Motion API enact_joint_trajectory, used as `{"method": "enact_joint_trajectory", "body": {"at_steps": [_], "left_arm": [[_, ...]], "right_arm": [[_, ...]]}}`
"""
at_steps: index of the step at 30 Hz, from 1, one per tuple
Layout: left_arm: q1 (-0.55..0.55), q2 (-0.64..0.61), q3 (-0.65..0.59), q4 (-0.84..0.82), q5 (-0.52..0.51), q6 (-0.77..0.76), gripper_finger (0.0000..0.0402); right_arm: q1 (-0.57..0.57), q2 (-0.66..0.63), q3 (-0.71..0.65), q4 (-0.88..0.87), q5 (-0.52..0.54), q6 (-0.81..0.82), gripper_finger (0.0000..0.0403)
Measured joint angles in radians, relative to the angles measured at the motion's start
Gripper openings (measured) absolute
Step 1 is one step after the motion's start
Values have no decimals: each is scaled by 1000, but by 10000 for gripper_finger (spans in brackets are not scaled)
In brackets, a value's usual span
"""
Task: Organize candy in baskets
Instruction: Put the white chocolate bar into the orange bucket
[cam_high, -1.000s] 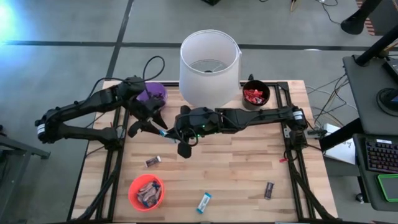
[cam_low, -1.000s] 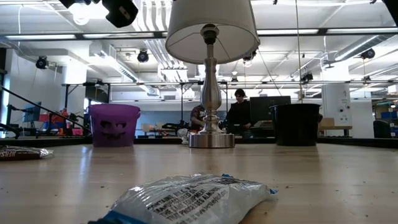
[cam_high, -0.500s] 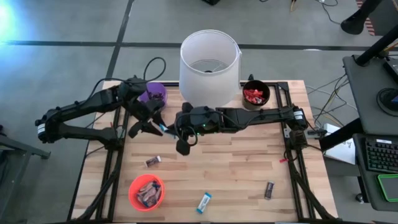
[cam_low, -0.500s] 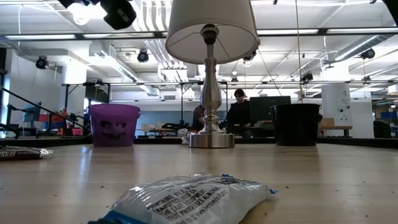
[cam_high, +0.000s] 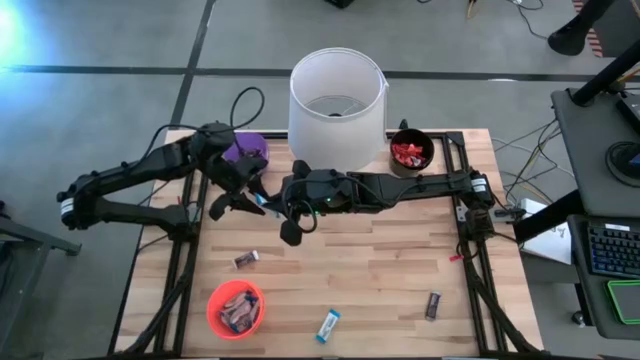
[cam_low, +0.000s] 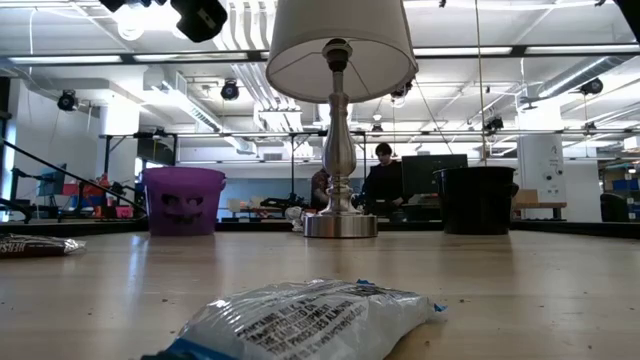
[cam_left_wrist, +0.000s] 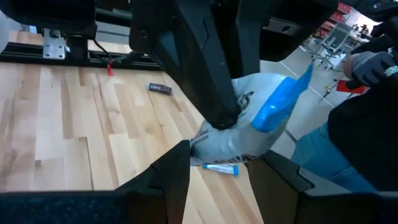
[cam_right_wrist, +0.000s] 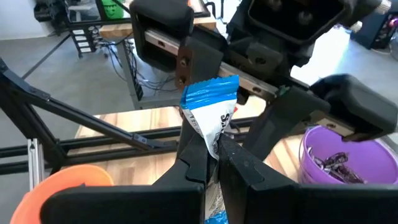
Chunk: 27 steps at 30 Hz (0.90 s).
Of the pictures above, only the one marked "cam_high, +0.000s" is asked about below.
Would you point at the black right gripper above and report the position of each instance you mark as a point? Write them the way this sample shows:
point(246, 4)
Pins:
point(325, 192)

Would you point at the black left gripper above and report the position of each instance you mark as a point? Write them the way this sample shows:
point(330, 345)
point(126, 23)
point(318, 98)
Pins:
point(237, 172)

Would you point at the blue white Hershey's bar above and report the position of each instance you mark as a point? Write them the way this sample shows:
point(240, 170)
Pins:
point(327, 326)
point(261, 200)
point(251, 304)
point(242, 322)
point(229, 316)
point(235, 302)
point(247, 329)

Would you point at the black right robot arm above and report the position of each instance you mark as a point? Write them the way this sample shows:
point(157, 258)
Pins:
point(415, 186)

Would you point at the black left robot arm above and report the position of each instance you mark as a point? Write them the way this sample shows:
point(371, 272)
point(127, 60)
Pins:
point(125, 170)

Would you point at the purple face plastic bucket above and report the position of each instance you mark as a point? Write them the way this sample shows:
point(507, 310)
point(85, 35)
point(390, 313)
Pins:
point(250, 145)

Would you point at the brown Hershey's chocolate bar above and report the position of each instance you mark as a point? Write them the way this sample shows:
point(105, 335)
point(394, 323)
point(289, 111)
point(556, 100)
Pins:
point(246, 259)
point(433, 306)

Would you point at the silver table lamp white shade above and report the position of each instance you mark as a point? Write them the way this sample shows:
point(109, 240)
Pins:
point(325, 140)

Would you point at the orange pumpkin face bucket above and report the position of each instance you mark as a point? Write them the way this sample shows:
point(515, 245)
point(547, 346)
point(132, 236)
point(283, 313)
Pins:
point(216, 310)

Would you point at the black plastic bucket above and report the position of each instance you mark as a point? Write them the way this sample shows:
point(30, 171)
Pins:
point(397, 171)

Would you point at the grey side table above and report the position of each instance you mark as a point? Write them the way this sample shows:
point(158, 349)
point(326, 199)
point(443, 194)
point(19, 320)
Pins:
point(45, 242)

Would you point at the white paper sheet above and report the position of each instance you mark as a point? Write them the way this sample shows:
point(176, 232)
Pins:
point(550, 240)

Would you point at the dark grey desk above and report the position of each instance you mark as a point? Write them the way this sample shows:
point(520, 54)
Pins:
point(582, 300)

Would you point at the black backlit keyboard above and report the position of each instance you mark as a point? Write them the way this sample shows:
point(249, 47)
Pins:
point(612, 250)

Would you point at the black stand pole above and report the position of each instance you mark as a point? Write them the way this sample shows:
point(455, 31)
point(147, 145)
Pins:
point(575, 30)
point(605, 75)

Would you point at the black round device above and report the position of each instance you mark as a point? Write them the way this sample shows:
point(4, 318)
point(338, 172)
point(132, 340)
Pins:
point(622, 160)

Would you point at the orange striped floor mat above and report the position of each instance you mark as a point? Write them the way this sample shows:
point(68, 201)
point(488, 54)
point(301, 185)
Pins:
point(592, 37)

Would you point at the green edged black pad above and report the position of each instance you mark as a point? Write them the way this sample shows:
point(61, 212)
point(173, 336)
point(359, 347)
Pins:
point(625, 302)

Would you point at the black laptop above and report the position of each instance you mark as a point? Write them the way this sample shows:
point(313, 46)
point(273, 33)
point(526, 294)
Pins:
point(630, 112)

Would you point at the silver mounting bracket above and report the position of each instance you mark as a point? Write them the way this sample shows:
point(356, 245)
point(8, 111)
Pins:
point(460, 214)

